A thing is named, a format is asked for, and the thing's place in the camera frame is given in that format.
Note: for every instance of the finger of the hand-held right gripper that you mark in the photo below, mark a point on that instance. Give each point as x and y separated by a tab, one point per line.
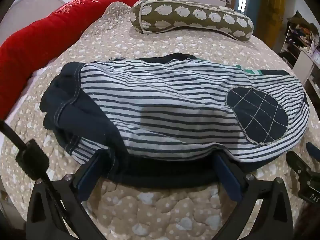
297	166
314	152

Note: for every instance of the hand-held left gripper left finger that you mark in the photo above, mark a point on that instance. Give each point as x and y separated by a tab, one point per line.
90	171

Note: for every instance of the beige dotted quilted blanket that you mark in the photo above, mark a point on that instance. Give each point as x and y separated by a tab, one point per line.
155	212

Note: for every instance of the olive bolster pillow white print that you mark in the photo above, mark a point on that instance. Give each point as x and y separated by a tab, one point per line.
195	17

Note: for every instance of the red embroidered pillow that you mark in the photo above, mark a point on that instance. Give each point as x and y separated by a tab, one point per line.
50	35

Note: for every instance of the yellow wooden door frame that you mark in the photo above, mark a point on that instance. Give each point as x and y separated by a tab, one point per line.
273	7

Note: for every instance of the bright window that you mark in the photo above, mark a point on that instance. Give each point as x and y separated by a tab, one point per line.
243	1

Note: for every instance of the cluttered storage shelf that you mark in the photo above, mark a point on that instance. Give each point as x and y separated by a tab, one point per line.
302	42

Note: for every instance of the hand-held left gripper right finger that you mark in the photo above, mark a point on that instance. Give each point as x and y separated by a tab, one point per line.
226	172

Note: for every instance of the white bed sheet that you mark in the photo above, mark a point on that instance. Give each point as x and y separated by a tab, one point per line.
35	74

